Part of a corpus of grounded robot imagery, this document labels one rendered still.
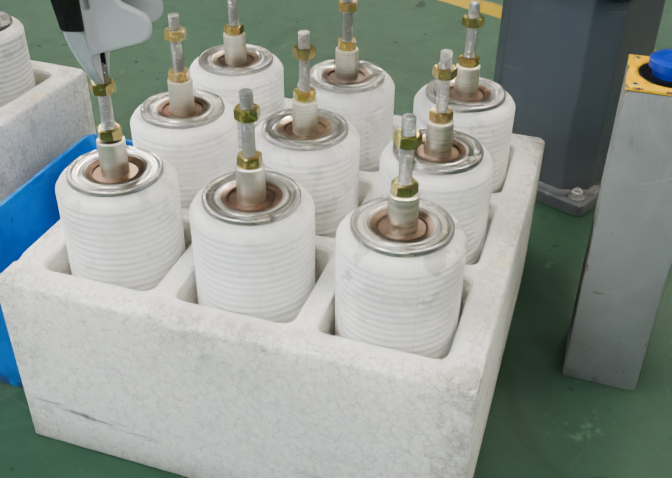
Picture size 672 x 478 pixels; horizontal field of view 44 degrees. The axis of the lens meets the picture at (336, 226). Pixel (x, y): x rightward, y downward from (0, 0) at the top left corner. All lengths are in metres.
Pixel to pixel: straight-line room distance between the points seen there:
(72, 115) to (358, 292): 0.55
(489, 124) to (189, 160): 0.27
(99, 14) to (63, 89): 0.43
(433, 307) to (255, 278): 0.13
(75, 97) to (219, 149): 0.33
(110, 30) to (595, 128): 0.67
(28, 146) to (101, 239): 0.35
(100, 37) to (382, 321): 0.28
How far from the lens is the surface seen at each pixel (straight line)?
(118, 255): 0.68
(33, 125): 1.00
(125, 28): 0.61
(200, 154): 0.75
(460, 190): 0.68
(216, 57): 0.88
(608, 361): 0.86
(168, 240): 0.69
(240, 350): 0.63
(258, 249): 0.61
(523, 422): 0.83
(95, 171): 0.70
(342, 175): 0.72
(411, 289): 0.59
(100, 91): 0.65
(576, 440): 0.83
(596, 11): 1.03
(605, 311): 0.83
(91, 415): 0.77
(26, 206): 0.97
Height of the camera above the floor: 0.59
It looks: 34 degrees down
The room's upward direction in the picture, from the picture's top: 1 degrees clockwise
